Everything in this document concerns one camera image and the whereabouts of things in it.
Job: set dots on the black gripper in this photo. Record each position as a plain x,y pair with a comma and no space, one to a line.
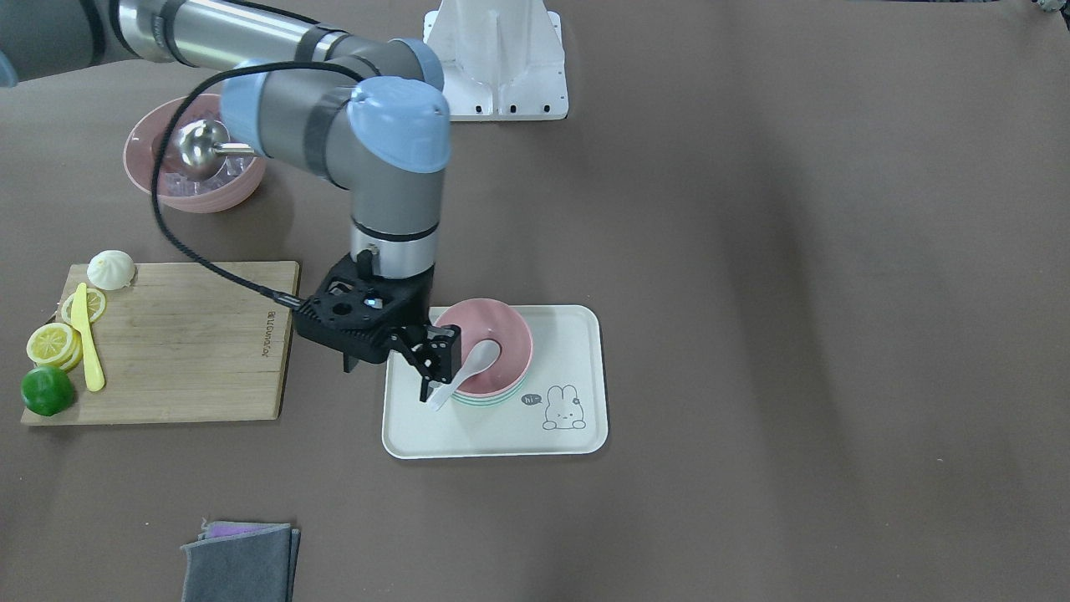
415,305

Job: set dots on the white ceramic spoon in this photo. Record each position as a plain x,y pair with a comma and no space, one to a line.
481,357

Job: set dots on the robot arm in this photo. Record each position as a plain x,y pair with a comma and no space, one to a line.
368,117

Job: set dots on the top green bowl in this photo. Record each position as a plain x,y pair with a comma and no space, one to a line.
486,401

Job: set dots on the large pink bowl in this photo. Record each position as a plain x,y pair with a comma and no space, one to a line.
233,184

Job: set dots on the white rabbit tray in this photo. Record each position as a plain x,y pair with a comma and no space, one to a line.
561,408

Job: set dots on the bamboo cutting board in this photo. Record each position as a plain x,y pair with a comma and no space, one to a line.
182,345

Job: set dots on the folded grey cloth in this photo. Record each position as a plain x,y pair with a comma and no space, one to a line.
241,561

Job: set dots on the metal ice scoop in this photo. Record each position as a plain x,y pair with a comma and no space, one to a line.
200,149

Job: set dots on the white steamed bun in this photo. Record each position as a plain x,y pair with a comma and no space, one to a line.
111,270

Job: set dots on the yellow plastic knife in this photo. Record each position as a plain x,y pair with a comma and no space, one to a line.
79,318

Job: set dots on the upper lemon slice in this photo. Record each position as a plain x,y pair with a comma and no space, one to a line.
55,344

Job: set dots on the green lime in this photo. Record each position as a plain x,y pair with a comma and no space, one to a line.
47,390

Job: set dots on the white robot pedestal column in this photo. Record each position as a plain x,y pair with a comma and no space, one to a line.
502,60

